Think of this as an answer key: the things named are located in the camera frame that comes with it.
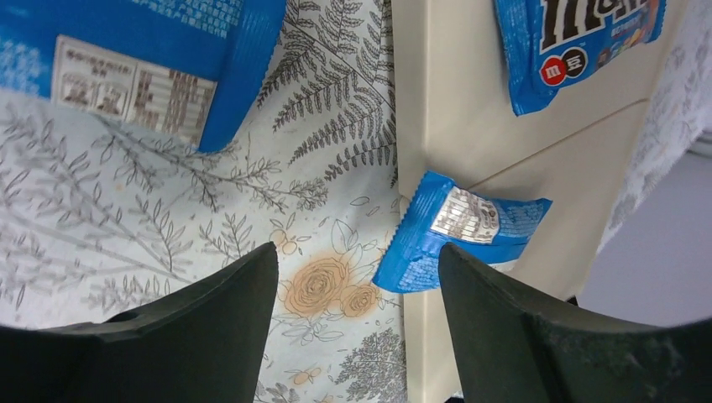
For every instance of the floral tablecloth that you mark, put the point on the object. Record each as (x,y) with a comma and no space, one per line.
(100,216)

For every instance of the cream three-tier shelf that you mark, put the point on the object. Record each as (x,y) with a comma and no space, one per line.
(453,116)

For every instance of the blue M&M bag moved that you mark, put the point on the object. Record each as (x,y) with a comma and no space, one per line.
(551,44)

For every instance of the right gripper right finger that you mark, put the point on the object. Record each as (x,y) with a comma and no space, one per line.
(515,343)

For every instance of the blue M&M bag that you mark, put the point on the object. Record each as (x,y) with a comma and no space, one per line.
(495,231)

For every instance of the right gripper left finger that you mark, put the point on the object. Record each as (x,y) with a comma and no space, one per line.
(202,343)

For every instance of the light blue candy bag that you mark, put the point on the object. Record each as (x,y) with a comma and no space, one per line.
(186,68)

